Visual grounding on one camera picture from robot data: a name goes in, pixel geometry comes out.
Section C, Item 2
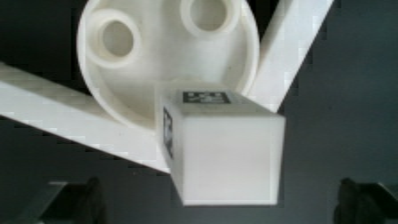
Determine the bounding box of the white right fence bar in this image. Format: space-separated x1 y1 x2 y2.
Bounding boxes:
247 0 334 112

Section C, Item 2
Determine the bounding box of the white fence bar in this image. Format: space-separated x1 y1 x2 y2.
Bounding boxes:
247 0 334 112
0 62 169 172

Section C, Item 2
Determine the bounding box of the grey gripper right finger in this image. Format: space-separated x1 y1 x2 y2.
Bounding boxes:
334 178 398 224

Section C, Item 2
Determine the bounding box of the white stool leg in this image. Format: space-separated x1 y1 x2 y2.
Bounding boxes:
156 83 286 206

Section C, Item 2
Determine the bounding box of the white front fence bar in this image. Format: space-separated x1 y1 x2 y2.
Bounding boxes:
0 62 169 172

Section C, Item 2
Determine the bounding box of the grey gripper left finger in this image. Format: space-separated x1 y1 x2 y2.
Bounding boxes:
10 177 106 224

